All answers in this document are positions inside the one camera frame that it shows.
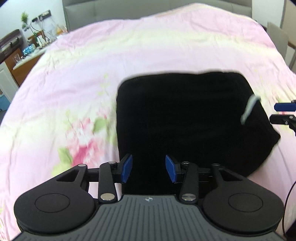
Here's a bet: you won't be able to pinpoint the wooden side cabinet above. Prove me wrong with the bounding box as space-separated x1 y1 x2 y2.
4 45 48 87

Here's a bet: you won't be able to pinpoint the green potted plant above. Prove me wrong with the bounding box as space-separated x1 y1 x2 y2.
20 11 31 31

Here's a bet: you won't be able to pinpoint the black pants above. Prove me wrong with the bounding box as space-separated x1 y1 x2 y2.
115 71 282 195

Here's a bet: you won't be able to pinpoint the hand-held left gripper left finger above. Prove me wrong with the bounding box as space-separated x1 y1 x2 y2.
56 154 133 203

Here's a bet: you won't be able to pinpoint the wall power strip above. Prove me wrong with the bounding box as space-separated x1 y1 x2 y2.
31 10 52 23

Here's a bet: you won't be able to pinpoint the blue bin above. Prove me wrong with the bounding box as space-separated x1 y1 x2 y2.
0 93 11 111

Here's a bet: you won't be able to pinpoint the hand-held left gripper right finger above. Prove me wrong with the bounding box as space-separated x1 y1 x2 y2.
165 154 241 203

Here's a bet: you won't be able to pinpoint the pink floral blanket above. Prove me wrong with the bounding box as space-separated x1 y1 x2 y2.
0 2 296 240

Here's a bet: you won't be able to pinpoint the grey padded headboard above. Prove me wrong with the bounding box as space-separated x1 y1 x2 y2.
62 0 253 32

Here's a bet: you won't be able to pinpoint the dark brown suitcase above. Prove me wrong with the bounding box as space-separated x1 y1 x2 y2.
0 29 25 63

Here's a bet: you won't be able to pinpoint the light flat board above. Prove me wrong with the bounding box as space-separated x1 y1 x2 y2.
267 22 290 68

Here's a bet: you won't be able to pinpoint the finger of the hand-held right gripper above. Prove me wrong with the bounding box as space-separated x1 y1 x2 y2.
269 113 296 131
274 100 296 112

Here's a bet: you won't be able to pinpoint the black cable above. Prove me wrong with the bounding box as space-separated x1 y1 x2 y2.
282 171 296 235

